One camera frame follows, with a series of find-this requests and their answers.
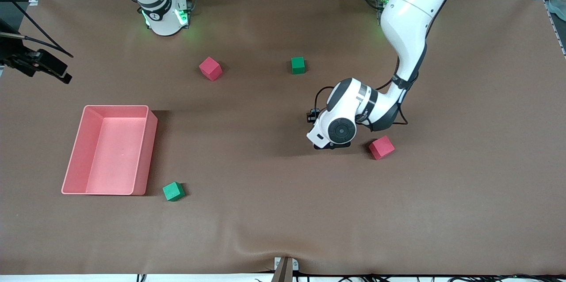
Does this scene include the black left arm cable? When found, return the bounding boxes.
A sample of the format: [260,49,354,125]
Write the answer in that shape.
[315,76,409,127]

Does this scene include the pink foam cube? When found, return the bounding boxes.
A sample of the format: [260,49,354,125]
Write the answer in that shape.
[368,135,396,160]
[199,57,223,82]

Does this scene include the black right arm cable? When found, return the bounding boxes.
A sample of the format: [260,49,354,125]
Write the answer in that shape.
[0,30,73,58]

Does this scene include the large table cover mat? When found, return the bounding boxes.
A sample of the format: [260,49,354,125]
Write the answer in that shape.
[0,0,566,276]

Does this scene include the metal table edge bracket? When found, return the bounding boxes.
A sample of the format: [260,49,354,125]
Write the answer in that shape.
[271,256,299,282]

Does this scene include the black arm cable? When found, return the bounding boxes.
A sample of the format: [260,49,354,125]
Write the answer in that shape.
[0,30,73,58]
[315,76,409,127]

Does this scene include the pink plastic tray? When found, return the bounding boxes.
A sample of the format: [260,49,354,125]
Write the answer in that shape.
[61,105,158,196]

